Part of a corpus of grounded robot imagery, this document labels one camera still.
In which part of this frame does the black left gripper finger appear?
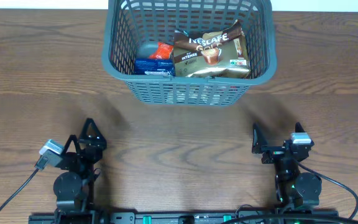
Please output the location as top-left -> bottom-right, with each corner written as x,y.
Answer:
61,134 -> 82,156
78,118 -> 107,149

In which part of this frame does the blue rectangular carton box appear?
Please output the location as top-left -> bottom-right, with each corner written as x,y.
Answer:
134,58 -> 175,76

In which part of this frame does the gold Nescafe coffee bag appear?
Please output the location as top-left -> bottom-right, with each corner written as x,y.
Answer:
173,21 -> 251,78

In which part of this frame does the orange biscuit packet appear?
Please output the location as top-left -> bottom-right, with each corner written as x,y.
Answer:
148,42 -> 173,60

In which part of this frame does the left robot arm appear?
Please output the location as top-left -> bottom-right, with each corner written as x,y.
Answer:
53,118 -> 109,223

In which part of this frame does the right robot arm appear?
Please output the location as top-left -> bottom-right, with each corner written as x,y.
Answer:
252,123 -> 322,210

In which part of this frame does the grey plastic lattice basket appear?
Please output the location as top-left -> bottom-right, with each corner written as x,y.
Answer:
101,0 -> 277,106

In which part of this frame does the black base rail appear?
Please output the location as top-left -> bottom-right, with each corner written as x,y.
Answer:
28,208 -> 340,224

